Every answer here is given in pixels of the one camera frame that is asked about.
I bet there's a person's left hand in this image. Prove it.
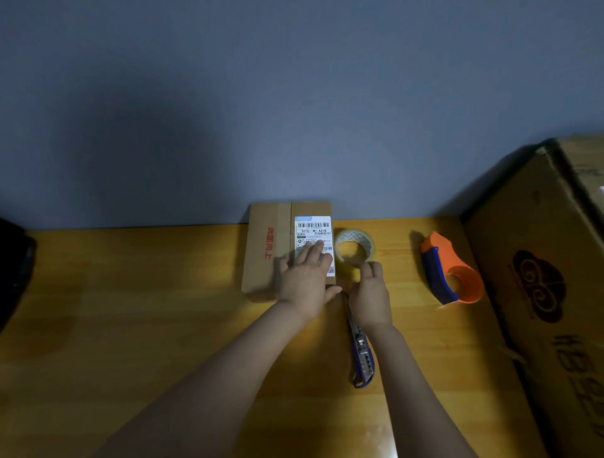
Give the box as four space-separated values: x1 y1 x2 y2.
275 239 343 324

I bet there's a person's right hand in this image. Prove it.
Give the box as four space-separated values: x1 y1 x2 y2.
348 260 394 334

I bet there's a small brown cardboard box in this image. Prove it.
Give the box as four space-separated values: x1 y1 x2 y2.
241 202 337 303

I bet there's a white shipping label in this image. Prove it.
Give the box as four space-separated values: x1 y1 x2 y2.
294 215 336 277

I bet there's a person's left forearm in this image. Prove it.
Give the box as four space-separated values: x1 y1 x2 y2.
92 302 313 458

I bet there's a person's right forearm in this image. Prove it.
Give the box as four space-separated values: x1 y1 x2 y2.
355 325 478 458

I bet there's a clear tape roll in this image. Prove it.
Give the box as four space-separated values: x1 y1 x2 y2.
333 229 376 266

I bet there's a blue utility knife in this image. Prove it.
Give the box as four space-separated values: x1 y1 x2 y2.
346 302 376 389

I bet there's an orange and blue tape dispenser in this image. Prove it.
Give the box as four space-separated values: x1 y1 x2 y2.
419 231 486 308

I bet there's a large brown cardboard box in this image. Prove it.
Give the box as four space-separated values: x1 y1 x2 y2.
461 134 604 458

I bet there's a black object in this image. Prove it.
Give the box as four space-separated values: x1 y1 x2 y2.
0 217 38 332

